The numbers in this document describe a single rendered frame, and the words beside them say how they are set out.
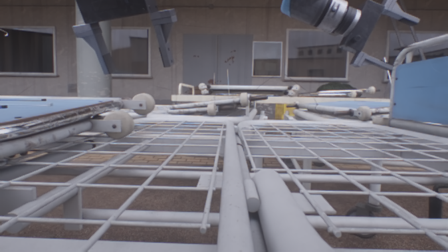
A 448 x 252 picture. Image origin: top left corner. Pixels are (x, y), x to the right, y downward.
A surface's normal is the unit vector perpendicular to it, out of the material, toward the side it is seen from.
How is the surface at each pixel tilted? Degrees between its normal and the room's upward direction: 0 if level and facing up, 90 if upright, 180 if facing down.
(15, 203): 90
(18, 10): 90
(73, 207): 90
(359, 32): 94
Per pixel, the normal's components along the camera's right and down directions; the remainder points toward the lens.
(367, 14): -0.13, 0.14
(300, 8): -0.36, 0.74
